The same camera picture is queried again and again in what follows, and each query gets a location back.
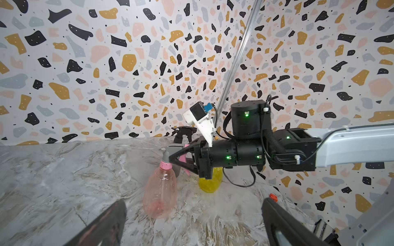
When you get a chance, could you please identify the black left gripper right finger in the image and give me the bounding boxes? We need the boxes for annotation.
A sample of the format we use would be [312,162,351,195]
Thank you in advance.
[262,198,327,246]

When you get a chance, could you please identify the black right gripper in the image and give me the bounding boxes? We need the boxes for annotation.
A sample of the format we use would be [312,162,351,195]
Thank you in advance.
[168,136,213,179]

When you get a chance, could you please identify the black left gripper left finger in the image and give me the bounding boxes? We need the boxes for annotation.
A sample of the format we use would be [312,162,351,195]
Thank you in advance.
[66,199,127,246]

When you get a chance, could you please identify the pink spray bottle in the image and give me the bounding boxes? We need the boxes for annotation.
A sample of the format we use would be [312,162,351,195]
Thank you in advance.
[143,167,178,219]

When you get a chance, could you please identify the smoky grey spray bottle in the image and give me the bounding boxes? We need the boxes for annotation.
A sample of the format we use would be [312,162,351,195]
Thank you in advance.
[173,135,183,144]

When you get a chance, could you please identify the pink spray nozzle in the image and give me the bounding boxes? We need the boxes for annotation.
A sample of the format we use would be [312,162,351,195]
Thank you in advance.
[159,143,190,177]

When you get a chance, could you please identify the yellow spray bottle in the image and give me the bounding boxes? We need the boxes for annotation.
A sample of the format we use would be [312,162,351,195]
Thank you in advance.
[199,168,223,193]

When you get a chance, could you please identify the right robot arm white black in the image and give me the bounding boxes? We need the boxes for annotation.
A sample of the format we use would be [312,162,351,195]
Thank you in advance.
[162,100,394,179]

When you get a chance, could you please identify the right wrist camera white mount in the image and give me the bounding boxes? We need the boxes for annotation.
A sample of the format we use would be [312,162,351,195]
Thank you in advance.
[183,101,216,147]

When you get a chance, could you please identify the aluminium corner post right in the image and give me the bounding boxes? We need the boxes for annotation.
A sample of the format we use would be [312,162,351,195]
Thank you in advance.
[215,0,264,127]

